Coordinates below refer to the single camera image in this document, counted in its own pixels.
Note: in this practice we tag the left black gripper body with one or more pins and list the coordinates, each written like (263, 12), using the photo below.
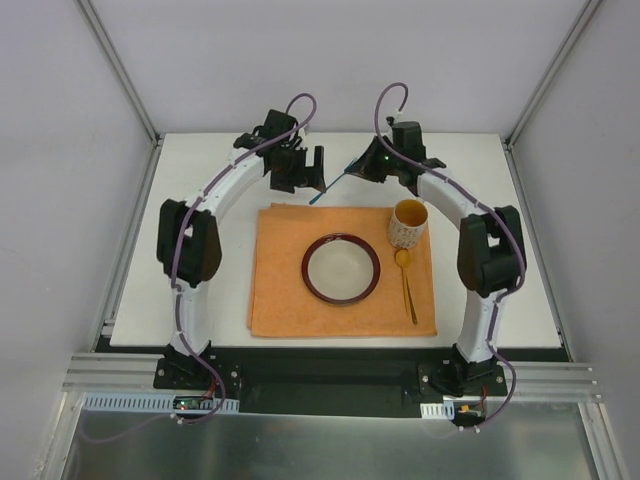
(298, 168)

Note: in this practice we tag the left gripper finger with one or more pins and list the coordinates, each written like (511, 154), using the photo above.
(314, 174)
(281, 183)

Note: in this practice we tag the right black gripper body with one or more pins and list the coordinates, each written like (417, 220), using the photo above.
(375, 163)

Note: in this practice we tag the blue metal fork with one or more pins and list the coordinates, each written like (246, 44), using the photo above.
(325, 192)

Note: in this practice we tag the white floral mug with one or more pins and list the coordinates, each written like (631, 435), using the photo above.
(407, 224)

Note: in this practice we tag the red rimmed plate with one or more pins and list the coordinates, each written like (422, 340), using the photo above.
(340, 269)

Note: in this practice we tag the gold spoon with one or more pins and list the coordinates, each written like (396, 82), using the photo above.
(402, 260)
(411, 300)

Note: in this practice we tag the orange cloth placemat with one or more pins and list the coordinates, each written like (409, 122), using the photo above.
(283, 307)

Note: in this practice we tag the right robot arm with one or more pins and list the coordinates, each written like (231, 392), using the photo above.
(491, 260)

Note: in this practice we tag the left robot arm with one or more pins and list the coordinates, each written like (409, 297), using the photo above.
(189, 245)

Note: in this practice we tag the left aluminium frame post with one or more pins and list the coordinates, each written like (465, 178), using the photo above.
(96, 26)

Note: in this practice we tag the aluminium frame post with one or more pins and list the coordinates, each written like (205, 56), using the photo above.
(96, 26)
(580, 24)

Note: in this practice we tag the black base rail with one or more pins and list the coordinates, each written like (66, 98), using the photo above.
(360, 401)

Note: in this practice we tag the right white cable duct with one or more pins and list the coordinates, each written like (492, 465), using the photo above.
(438, 411)

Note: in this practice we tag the white cable duct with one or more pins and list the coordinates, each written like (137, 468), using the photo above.
(158, 403)
(438, 411)

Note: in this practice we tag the right aluminium frame post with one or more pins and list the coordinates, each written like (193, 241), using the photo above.
(580, 24)

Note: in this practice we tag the aluminium front rail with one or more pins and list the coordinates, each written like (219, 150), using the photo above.
(550, 382)

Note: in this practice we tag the left white cable duct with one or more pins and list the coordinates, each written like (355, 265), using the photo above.
(158, 403)

